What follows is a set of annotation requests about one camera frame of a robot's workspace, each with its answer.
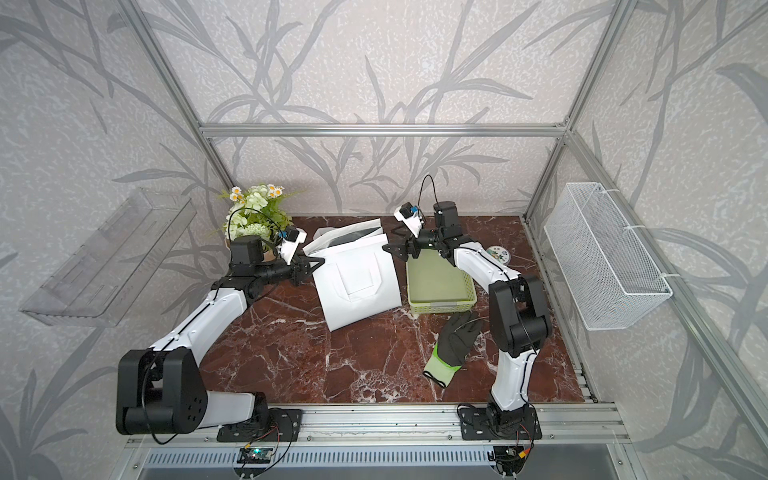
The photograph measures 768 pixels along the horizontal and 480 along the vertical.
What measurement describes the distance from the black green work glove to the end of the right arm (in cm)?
27

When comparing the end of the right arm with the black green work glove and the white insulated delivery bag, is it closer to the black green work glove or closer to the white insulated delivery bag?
the white insulated delivery bag

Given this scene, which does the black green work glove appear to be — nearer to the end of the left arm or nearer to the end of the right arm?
the end of the right arm

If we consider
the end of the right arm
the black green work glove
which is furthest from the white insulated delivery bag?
the black green work glove

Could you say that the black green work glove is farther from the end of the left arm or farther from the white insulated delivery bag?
the end of the left arm

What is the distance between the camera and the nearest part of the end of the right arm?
723 mm

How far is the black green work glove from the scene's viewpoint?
2.75 ft

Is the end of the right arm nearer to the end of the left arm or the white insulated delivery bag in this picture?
the white insulated delivery bag
